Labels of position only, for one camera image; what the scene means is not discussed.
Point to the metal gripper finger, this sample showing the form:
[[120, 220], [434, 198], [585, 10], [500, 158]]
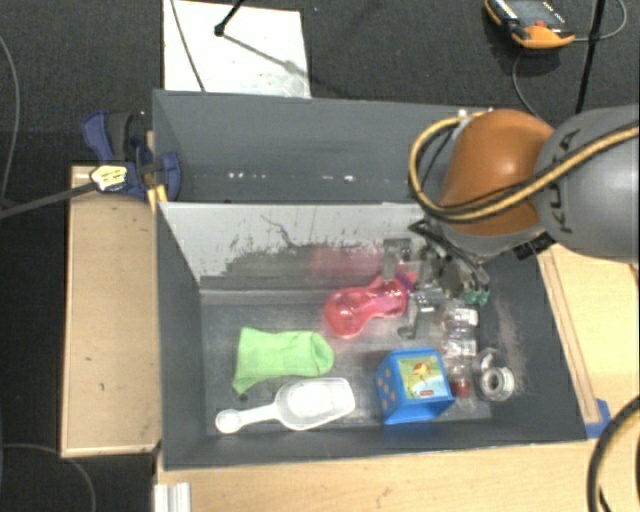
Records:
[[397, 257], [417, 312]]

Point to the clear plastic bottle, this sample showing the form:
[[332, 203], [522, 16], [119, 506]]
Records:
[[460, 340]]

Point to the pink plastic bottle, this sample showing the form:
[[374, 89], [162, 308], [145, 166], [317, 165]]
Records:
[[355, 310]]

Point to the blue toy cube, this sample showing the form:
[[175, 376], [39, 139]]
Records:
[[410, 387]]

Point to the silver tape roll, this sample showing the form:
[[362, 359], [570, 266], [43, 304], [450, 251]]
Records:
[[496, 381]]

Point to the white plastic scoop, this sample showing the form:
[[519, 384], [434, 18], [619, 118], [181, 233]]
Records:
[[312, 405]]

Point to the green cloth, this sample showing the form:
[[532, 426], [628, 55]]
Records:
[[277, 357]]

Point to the grey metal bin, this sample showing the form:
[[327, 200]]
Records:
[[300, 140]]

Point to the pale wood board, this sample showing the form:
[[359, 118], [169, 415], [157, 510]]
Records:
[[110, 320]]

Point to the black cylinder on white bracket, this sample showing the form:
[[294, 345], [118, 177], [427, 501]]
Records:
[[534, 247]]

